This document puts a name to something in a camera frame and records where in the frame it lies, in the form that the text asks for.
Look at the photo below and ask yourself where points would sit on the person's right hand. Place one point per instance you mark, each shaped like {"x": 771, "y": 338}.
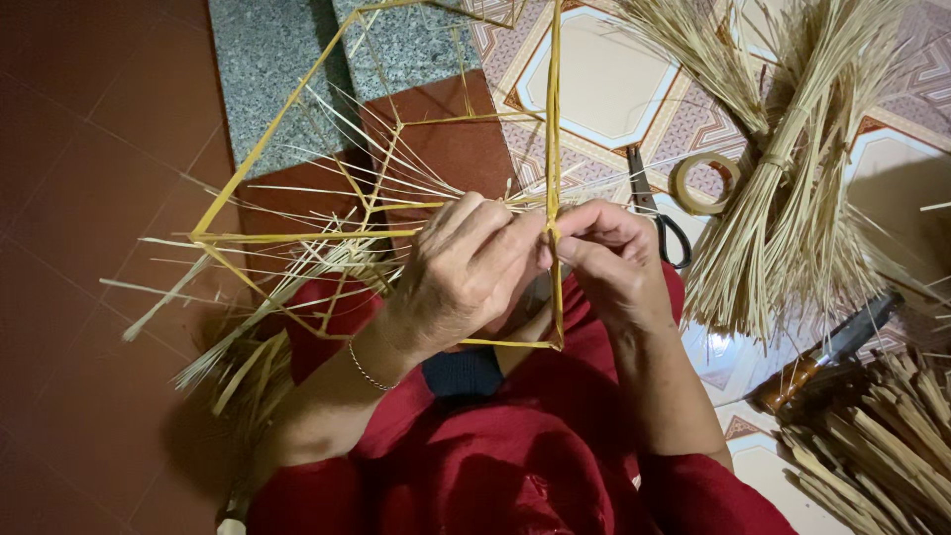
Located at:
{"x": 624, "y": 267}

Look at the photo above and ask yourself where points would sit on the person's left hand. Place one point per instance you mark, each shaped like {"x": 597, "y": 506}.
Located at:
{"x": 453, "y": 275}

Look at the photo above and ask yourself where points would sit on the person's left fingers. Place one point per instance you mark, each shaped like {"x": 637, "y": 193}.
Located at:
{"x": 505, "y": 223}

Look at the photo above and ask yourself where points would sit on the yellow bamboo lantern frame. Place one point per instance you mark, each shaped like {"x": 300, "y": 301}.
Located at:
{"x": 553, "y": 111}

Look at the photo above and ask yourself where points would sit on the roll of beige tape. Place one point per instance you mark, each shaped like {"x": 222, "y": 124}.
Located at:
{"x": 687, "y": 197}

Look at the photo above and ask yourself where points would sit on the small bamboo strip bundle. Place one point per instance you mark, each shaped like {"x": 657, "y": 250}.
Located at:
{"x": 706, "y": 59}

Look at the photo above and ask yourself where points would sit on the large tied bamboo strip bundle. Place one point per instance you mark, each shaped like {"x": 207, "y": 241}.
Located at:
{"x": 787, "y": 223}

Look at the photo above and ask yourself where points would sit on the loose thin bamboo strips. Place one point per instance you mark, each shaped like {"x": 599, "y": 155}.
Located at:
{"x": 245, "y": 364}

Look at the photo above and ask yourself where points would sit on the pile of flat bamboo slats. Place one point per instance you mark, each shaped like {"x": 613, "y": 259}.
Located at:
{"x": 884, "y": 446}

